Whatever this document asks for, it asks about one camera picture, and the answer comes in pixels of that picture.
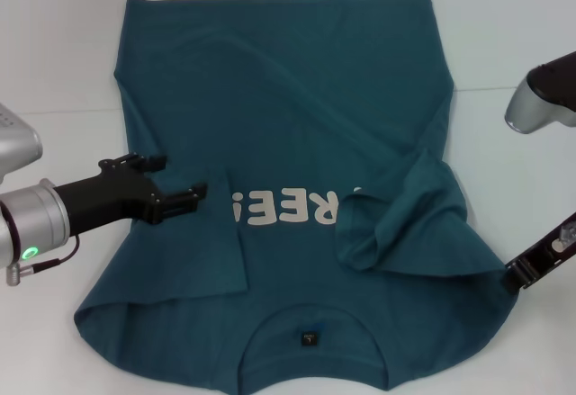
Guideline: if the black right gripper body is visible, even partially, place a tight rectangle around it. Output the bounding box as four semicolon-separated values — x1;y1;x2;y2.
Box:
507;209;576;289

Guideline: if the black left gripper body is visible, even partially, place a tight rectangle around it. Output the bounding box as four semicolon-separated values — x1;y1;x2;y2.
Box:
52;157;162;238

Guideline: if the teal t-shirt with white print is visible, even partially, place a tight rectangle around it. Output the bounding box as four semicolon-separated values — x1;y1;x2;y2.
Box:
71;0;518;395

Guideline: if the black cable with silver plug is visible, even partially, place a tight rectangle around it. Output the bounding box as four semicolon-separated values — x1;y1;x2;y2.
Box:
4;234;83;288

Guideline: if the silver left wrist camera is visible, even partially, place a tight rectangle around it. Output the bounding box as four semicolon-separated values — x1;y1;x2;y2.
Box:
0;102;44;185

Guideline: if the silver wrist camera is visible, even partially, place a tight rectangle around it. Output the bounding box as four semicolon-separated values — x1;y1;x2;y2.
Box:
0;102;44;185
503;49;576;135

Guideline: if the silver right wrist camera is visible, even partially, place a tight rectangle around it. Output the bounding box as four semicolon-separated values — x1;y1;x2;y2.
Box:
503;49;576;135

